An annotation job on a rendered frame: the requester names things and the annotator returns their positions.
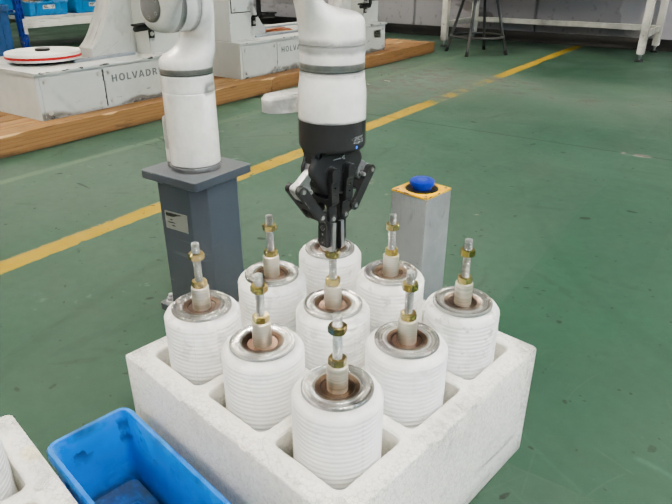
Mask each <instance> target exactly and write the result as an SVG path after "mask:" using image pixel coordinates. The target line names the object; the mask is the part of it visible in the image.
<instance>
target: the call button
mask: <svg viewBox="0 0 672 504"><path fill-rule="evenodd" d="M410 185H411V186H412V188H413V189H414V190H417V191H429V190H431V189H432V187H433V186H434V185H435V180H434V179H433V178H431V177H428V176H414V177H412V178H411V179H410Z"/></svg>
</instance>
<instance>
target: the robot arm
mask: <svg viewBox="0 0 672 504"><path fill-rule="evenodd" d="M293 2H294V6H295V11H296V17H297V24H298V34H299V68H300V70H299V83H298V88H293V89H288V90H283V91H276V92H271V93H265V94H264V95H263V97H262V98H261V103H262V112H263V113H268V114H282V113H294V112H298V129H299V144H300V146H301V148H302V150H303V153H304V157H303V161H302V164H301V173H302V174H301V175H300V176H299V177H298V179H297V180H296V181H295V183H292V182H288V183H287V184H286V186H285V191H286V192H287V193H288V195H289V196H290V197H291V199H292V200H293V201H294V202H295V204H296V205H297V206H298V208H299V209H300V210H301V212H302V213H303V214H304V215H305V217H307V218H311V219H313V220H316V221H317V222H318V242H319V245H320V246H321V248H322V249H324V250H327V251H329V252H332V251H335V250H336V248H338V249H339V248H342V247H344V241H345V238H346V218H347V217H348V214H349V211H350V210H351V209H353V210H356V209H357V208H358V206H359V204H360V202H361V200H362V197H363V195H364V193H365V191H366V189H367V187H368V184H369V182H370V180H371V178H372V176H373V173H374V171H375V166H374V165H373V164H369V163H366V162H365V161H363V160H362V154H361V151H360V149H362V148H363V147H364V145H365V140H366V98H367V92H366V81H365V70H364V69H365V41H366V27H365V20H364V18H363V16H362V15H361V14H360V13H358V12H356V11H353V10H349V9H345V8H339V7H335V6H331V5H329V4H327V3H325V2H324V1H323V0H293ZM139 9H140V14H141V17H142V19H143V21H144V23H145V24H146V25H147V26H148V27H149V28H150V29H151V30H153V31H156V32H160V33H177V32H179V38H178V41H177V43H176V44H175V45H174V47H173V48H172V49H170V50H169V51H168V52H166V53H164V54H163V55H162V56H161V57H160V58H159V61H158V64H159V73H160V80H161V88H162V96H163V104H164V112H165V115H164V116H162V124H163V132H164V140H165V148H166V156H167V163H168V167H171V168H172V170H173V171H175V172H177V173H182V174H201V173H207V172H212V171H215V170H217V169H219V168H220V167H221V155H220V143H219V131H218V120H217V108H216V97H215V86H214V74H213V61H214V57H215V23H214V5H213V0H139ZM310 186H311V187H310ZM353 189H355V190H356V191H355V194H354V196H353ZM352 197H353V198H352ZM325 205H326V207H327V211H325ZM336 245H337V246H336Z"/></svg>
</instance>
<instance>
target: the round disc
mask: <svg viewBox="0 0 672 504"><path fill-rule="evenodd" d="M81 55H82V52H81V50H80V49H79V48H77V47H69V46H42V47H28V48H19V49H13V50H8V51H5V52H4V55H3V57H4V59H5V61H7V62H10V63H18V64H21V65H51V64H60V63H66V62H69V61H70V60H75V59H78V58H80V57H81Z"/></svg>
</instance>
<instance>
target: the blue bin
mask: <svg viewBox="0 0 672 504"><path fill-rule="evenodd" d="M46 452H47V455H48V459H49V461H50V463H51V464H52V465H53V467H54V468H55V469H56V471H57V474H58V477H59V479H60V480H61V481H62V483H63V484H64V485H65V487H66V488H67V489H68V491H69V492H70V493H71V495H72V496H73V497H74V499H75V500H76V501H77V503H78V504H231V503H230V502H229V501H228V500H227V499H226V498H225V497H224V496H223V495H222V494H221V493H220V492H219V491H218V490H217V489H216V488H214V487H213V486H212V485H211V484H210V483H209V482H208V481H207V480H206V479H205V478H204V477H203V476H202V475H201V474H200V473H199V472H197V471H196V470H195V469H194V468H193V467H192V466H191V465H190V464H189V463H188V462H187V461H186V460H185V459H184V458H183V457H182V456H180V455H179V454H178V453H177V452H176V451H175V450H174V449H173V448H172V447H171V446H170V445H169V444H168V443H167V442H166V441H165V440H163V439H162V438H161V437H160V436H159V435H158V434H157V433H156V432H155V431H154V430H153V429H152V428H151V427H150V426H149V425H148V424H146V423H145V422H144V421H143V420H142V419H141V418H140V417H139V416H138V415H137V414H136V413H135V412H134V411H133V410H131V409H129V408H119V409H116V410H114V411H112V412H110V413H108V414H106V415H104V416H102V417H100V418H98V419H96V420H94V421H92V422H90V423H88V424H86V425H84V426H82V427H81V428H79V429H77V430H75V431H73V432H71V433H69V434H67V435H65V436H63V437H61V438H59V439H57V440H55V441H54V442H52V443H51V444H50V445H49V447H48V448H47V451H46Z"/></svg>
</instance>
